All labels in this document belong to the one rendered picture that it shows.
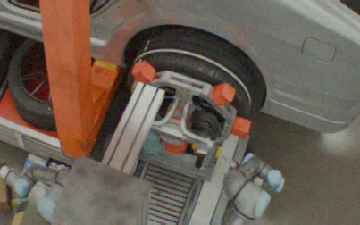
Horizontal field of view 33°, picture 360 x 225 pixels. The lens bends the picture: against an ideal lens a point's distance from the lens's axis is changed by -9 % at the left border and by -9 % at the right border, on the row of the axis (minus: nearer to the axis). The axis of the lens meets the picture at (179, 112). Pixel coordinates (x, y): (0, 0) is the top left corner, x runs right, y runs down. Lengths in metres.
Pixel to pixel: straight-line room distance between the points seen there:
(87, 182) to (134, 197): 0.15
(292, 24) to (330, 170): 1.71
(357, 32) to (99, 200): 1.53
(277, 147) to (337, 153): 0.46
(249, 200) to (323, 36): 0.82
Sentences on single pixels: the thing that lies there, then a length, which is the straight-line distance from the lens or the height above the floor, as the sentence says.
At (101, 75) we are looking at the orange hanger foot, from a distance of 3.77.
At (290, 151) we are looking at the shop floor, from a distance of 4.44.
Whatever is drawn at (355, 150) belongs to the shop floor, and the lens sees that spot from 4.59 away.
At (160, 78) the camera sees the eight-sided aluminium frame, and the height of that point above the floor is 1.09.
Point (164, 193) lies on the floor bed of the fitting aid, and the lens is 4.12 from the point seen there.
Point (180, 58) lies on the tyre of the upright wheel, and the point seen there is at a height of 1.17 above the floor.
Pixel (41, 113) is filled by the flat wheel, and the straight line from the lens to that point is 3.88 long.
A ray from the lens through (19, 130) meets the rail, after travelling 3.97.
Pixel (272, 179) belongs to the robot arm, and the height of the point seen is 1.03.
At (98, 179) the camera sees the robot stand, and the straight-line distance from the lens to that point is 2.01.
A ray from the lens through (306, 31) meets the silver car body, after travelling 2.98.
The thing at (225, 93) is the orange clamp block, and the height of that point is 1.15.
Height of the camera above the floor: 3.88
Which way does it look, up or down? 61 degrees down
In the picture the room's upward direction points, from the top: 9 degrees clockwise
